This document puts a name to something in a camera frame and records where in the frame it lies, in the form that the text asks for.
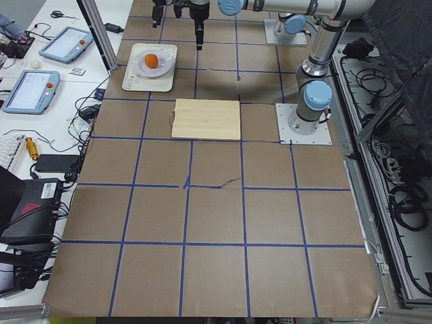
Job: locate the white keyboard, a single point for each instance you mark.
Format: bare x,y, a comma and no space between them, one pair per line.
11,148

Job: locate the bamboo cutting board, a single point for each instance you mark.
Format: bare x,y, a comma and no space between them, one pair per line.
206,119

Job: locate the black power brick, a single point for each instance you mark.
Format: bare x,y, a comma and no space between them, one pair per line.
50,163

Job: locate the teach pendant lower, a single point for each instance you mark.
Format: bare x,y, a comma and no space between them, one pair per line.
32,93

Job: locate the white round plate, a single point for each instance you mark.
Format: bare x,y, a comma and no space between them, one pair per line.
165,63

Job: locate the teach pendant upper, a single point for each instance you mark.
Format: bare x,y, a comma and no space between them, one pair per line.
68,45

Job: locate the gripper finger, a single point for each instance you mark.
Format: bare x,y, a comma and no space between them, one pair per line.
199,33
154,23

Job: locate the black power adapter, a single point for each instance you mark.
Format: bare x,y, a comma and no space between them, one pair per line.
114,28

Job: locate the small card box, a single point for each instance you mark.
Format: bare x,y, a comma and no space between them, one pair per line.
77,71

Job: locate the cream bear tray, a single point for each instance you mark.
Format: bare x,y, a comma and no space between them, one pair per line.
134,82

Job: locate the gold cylinder tool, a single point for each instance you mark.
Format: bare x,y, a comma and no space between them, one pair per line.
32,149

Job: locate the aluminium frame post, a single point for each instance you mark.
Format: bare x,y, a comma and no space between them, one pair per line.
96,26

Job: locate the black computer box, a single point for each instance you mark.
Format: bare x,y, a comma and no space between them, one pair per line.
29,210

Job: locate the teach pendant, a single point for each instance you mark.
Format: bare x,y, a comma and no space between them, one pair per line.
68,45
32,93

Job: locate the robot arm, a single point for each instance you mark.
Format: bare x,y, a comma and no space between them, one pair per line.
314,94
333,9

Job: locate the orange fruit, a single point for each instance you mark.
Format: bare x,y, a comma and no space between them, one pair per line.
151,60

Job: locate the black scissors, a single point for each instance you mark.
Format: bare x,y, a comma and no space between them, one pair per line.
56,14

